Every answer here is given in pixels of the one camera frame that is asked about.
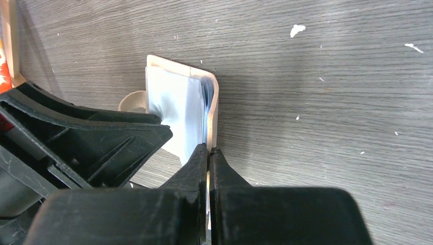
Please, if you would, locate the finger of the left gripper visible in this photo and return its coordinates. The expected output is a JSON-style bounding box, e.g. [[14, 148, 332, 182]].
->
[[1, 82, 173, 189]]

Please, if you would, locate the beige leather card holder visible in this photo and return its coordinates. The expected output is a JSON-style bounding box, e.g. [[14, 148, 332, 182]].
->
[[117, 54, 220, 167]]

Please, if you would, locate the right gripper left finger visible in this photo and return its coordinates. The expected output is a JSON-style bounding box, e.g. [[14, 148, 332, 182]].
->
[[25, 144, 208, 244]]

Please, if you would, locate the orange floral fabric bag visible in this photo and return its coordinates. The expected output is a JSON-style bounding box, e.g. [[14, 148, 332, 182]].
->
[[1, 40, 13, 132]]

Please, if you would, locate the wooden clothes rack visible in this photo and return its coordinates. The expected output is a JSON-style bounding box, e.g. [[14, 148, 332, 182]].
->
[[1, 0, 26, 87]]

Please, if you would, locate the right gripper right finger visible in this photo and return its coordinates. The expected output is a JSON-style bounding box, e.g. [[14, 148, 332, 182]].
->
[[209, 148, 372, 244]]

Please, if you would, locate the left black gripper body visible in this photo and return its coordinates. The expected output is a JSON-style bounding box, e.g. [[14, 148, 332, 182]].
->
[[1, 111, 64, 244]]

